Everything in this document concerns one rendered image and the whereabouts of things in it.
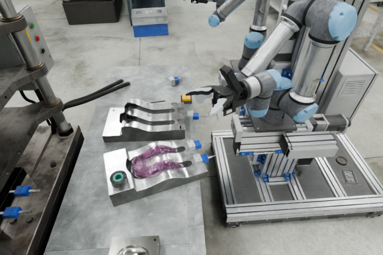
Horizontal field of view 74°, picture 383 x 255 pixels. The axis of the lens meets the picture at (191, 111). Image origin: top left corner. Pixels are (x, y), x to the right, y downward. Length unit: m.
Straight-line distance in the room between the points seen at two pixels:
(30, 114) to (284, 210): 1.77
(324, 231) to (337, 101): 1.10
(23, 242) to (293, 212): 1.65
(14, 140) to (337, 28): 1.49
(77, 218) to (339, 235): 1.87
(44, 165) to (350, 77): 1.77
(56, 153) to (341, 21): 1.57
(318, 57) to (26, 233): 1.48
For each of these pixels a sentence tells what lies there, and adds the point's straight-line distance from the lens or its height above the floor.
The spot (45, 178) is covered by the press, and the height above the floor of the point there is 0.79.
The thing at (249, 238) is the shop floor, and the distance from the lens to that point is 2.17.
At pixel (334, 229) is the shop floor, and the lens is 2.42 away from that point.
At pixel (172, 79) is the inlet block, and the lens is 1.98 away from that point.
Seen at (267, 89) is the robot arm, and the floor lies 1.43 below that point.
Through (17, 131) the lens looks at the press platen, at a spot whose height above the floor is 1.04.
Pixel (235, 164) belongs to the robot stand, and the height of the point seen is 0.21.
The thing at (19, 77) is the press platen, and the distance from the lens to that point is 1.50.
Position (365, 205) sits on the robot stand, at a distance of 2.36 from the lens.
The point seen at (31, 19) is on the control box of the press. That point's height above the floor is 1.41.
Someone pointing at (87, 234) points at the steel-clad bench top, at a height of 0.80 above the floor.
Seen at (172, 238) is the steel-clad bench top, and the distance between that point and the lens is 1.27.
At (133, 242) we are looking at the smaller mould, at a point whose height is 0.87.
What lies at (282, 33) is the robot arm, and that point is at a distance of 1.09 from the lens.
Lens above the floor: 1.98
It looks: 42 degrees down
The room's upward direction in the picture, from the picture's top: straight up
